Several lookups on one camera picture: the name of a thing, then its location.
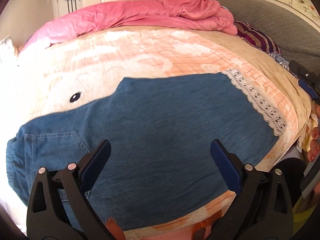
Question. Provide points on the peach bear fleece blanket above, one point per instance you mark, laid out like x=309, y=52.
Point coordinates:
x=73, y=73

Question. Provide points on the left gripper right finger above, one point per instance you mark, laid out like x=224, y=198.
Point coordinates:
x=262, y=206

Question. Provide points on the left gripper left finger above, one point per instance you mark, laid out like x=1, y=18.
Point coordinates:
x=46, y=216

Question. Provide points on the purple striped pillow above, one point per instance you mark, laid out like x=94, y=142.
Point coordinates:
x=256, y=38

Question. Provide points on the pink duvet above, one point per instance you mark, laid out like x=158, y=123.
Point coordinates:
x=204, y=15

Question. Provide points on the grey quilted headboard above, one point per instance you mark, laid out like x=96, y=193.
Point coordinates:
x=296, y=38

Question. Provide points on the person's left hand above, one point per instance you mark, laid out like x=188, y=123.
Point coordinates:
x=115, y=229

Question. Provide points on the person's right hand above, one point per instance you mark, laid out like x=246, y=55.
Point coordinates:
x=314, y=144

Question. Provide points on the blue denim pants lace trim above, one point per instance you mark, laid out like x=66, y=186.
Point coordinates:
x=160, y=131

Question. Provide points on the blue floral pillow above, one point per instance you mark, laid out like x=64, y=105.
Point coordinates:
x=283, y=62

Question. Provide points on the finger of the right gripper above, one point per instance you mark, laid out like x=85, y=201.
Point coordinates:
x=311, y=92
x=310, y=78

